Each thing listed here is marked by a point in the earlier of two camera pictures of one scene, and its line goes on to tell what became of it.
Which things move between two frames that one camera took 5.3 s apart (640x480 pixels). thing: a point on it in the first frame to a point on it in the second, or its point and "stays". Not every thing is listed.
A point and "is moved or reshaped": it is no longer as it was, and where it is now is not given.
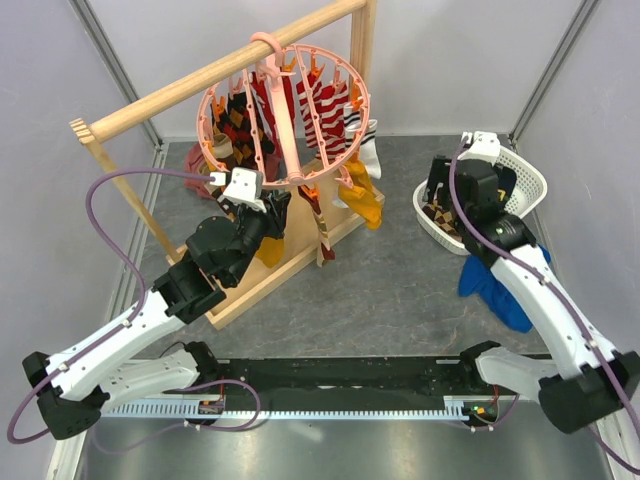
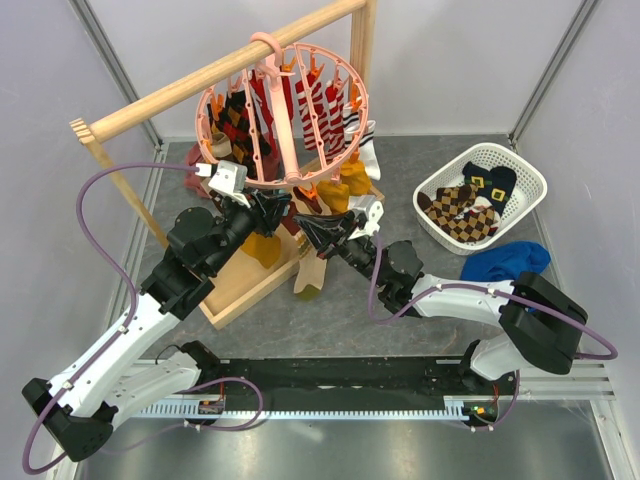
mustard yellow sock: x=362 y=196 is moved or reshaped
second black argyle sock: x=239 y=126 stays
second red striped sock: x=331 y=107 stays
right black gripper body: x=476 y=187 to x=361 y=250
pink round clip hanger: x=298 y=114 stays
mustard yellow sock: x=270 y=251 stays
